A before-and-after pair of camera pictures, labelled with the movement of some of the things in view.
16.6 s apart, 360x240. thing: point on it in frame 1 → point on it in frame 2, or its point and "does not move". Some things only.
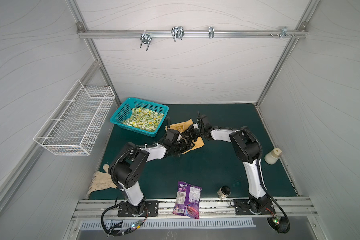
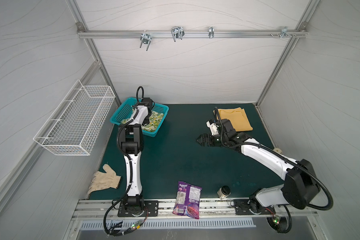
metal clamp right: x=211 y=33 does not move
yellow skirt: x=182 y=127 → x=238 y=117
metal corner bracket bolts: x=283 y=32 does not move
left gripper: x=184 y=147 → x=146 y=121
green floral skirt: x=144 y=119 does not move
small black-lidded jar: x=224 y=192 does not move
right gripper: x=202 y=126 → x=210 y=139
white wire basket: x=71 y=127 does not move
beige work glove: x=101 y=180 does not move
